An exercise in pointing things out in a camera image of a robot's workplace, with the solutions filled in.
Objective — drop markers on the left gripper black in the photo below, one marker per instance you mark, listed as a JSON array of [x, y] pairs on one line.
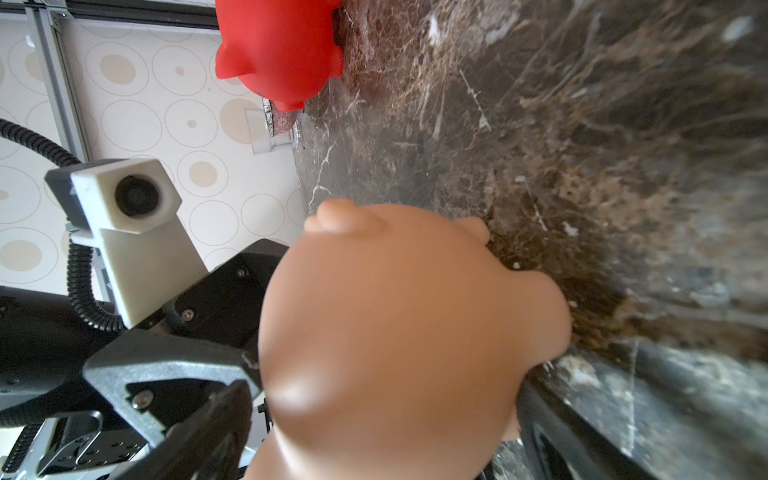
[[62, 380]]

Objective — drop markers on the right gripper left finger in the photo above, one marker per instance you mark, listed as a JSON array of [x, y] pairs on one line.
[[200, 431]]

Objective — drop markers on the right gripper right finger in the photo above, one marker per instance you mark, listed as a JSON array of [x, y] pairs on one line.
[[560, 444]]

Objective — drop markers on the pink piggy bank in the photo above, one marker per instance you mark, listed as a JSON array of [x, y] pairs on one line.
[[393, 345]]

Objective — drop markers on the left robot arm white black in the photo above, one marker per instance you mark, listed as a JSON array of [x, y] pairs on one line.
[[146, 368]]

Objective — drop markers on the red piggy bank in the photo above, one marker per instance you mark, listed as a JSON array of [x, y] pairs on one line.
[[281, 50]]

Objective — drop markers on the clear plastic cup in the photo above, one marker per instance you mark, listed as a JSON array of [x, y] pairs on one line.
[[259, 138]]

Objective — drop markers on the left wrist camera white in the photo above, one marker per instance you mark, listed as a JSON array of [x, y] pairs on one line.
[[129, 253]]

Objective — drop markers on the aluminium rail left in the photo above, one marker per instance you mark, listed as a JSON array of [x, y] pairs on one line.
[[46, 21]]

